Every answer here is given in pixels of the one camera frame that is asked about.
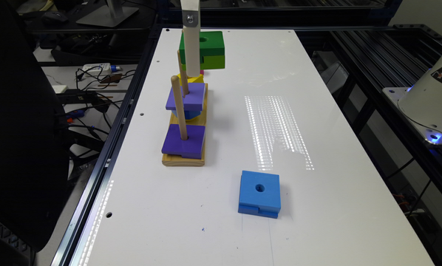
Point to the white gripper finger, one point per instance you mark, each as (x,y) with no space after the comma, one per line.
(191,35)

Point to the green square block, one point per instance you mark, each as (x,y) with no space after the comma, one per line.
(212,50)

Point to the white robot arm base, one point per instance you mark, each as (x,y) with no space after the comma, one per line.
(421,104)

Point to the yellow block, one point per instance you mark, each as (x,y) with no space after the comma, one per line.
(198,79)

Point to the light purple square block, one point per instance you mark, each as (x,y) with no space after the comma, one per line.
(193,101)

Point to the blue block under purple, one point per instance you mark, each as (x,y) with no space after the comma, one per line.
(189,115)

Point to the dark purple square block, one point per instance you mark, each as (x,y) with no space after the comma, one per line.
(191,148)

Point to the blue square block with hole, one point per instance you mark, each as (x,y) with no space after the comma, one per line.
(259,194)

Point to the middle wooden peg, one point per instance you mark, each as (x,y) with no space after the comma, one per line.
(183,76)

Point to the wooden peg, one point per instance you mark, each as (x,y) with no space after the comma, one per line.
(183,76)
(178,99)

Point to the front wooden peg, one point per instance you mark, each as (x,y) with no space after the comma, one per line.
(178,99)

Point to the silver monitor stand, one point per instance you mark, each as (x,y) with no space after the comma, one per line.
(110,15)

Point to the white power strip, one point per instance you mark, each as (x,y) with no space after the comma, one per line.
(101,68)

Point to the black computer mouse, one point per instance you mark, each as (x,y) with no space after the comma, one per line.
(53,17)

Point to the wooden peg base board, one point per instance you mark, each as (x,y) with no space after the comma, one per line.
(176,160)

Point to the black office chair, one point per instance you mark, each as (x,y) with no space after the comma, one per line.
(34,161)

